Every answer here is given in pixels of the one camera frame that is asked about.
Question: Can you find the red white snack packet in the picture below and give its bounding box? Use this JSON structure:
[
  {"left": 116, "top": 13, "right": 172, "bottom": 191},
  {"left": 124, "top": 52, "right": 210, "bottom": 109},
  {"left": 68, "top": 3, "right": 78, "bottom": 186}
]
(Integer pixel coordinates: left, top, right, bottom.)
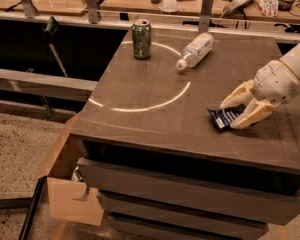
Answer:
[{"left": 259, "top": 0, "right": 278, "bottom": 17}]

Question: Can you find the grey drawer cabinet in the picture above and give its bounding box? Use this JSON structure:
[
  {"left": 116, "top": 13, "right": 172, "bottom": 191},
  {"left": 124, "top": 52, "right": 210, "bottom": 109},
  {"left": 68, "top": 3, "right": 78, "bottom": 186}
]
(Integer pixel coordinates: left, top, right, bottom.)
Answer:
[{"left": 71, "top": 29, "right": 300, "bottom": 240}]

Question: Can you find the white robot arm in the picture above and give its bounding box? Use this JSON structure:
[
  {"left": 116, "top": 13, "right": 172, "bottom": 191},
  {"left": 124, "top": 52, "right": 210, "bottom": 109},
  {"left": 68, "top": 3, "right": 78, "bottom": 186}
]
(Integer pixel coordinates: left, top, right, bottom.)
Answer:
[{"left": 220, "top": 43, "right": 300, "bottom": 129}]

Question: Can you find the grey handheld device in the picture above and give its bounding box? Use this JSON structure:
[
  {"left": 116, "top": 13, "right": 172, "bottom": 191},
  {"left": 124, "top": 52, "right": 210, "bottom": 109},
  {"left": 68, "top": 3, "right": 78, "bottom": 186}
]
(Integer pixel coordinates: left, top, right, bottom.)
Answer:
[{"left": 223, "top": 0, "right": 255, "bottom": 16}]

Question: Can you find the black mesh cup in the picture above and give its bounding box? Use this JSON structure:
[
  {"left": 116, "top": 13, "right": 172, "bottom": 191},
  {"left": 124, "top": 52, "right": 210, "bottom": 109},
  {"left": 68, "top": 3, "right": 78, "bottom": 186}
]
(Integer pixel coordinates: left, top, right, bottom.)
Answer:
[{"left": 278, "top": 0, "right": 295, "bottom": 11}]

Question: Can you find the clear plastic water bottle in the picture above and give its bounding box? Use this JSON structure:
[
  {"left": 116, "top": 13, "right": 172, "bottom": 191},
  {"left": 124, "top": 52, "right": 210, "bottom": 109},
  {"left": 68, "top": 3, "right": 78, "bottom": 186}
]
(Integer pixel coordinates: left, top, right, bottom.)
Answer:
[{"left": 176, "top": 33, "right": 214, "bottom": 71}]

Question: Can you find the green handled tool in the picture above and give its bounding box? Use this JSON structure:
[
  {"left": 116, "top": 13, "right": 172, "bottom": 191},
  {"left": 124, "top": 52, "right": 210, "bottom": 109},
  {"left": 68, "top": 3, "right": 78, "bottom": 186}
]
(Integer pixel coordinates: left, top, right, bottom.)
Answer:
[{"left": 43, "top": 16, "right": 68, "bottom": 77}]

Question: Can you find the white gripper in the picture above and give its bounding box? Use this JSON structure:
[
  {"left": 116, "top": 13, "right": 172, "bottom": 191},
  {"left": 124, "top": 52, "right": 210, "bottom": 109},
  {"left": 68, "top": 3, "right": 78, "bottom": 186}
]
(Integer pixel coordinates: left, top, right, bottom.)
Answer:
[{"left": 220, "top": 60, "right": 300, "bottom": 129}]

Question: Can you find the white bowl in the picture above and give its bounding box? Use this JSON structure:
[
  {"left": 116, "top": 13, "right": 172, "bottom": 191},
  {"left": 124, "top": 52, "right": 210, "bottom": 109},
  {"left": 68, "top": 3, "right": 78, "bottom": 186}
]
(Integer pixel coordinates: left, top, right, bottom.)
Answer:
[{"left": 159, "top": 0, "right": 180, "bottom": 13}]

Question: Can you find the green soda can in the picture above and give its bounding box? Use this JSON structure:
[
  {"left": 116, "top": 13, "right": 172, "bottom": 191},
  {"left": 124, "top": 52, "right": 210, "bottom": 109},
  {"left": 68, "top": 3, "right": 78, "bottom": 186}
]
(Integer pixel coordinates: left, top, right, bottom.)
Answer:
[{"left": 132, "top": 19, "right": 151, "bottom": 59}]

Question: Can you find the blue rxbar blueberry wrapper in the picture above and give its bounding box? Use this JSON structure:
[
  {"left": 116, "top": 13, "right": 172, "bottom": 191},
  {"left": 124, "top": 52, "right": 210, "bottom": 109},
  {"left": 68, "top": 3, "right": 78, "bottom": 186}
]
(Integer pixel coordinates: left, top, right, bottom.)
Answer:
[{"left": 208, "top": 104, "right": 246, "bottom": 130}]

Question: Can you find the open cardboard box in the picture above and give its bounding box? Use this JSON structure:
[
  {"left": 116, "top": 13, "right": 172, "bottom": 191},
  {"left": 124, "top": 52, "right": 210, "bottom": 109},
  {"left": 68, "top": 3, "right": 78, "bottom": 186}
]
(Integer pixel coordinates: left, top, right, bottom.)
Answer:
[{"left": 35, "top": 115, "right": 104, "bottom": 226}]

